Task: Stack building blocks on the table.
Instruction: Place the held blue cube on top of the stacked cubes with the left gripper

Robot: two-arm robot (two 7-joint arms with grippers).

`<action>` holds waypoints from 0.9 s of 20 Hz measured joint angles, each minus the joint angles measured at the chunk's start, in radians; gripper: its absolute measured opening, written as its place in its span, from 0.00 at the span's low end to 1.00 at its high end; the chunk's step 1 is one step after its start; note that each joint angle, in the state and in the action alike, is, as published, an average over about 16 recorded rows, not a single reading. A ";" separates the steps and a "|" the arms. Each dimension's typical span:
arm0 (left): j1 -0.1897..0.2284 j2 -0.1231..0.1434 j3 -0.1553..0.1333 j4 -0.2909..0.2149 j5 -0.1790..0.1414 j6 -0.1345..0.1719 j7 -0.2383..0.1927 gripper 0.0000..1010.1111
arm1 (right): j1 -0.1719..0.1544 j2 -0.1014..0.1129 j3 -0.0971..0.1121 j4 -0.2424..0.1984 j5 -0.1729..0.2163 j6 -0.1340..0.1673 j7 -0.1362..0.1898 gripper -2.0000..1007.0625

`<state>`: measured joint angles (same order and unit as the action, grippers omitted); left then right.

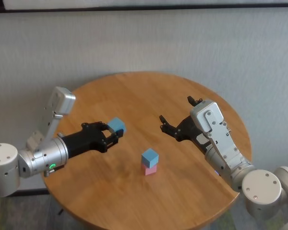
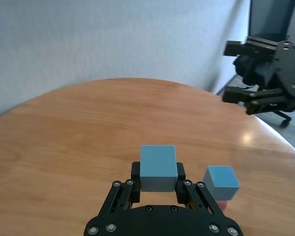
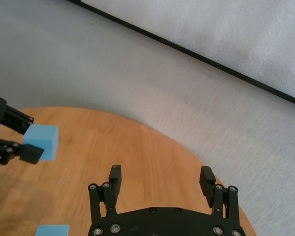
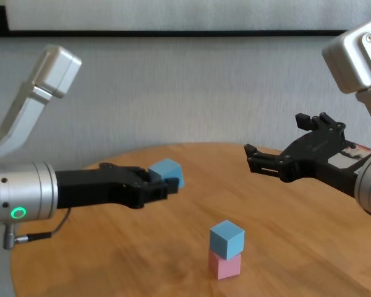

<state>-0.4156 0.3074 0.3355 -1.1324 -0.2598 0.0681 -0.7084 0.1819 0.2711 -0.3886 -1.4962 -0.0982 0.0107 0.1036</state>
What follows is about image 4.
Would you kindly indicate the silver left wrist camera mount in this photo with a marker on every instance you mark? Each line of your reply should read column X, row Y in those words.
column 34, row 99

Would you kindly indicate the black wall trim strip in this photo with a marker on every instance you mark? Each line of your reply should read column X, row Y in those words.
column 173, row 33

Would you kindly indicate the blue cube block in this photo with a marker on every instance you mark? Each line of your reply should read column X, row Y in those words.
column 225, row 239
column 170, row 169

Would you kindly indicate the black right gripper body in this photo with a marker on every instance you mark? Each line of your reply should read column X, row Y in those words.
column 315, row 157

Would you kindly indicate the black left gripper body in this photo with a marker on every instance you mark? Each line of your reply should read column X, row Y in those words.
column 102, row 188

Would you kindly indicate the pink cube block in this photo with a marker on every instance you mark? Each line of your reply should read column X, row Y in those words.
column 224, row 267

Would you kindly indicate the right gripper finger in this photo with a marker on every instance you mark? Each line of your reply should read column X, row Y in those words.
column 324, row 123
column 264, row 162

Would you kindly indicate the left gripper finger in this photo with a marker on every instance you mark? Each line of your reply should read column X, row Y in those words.
column 160, row 190
column 145, row 174

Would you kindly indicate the white foam wall panel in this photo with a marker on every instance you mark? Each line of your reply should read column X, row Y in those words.
column 185, row 14

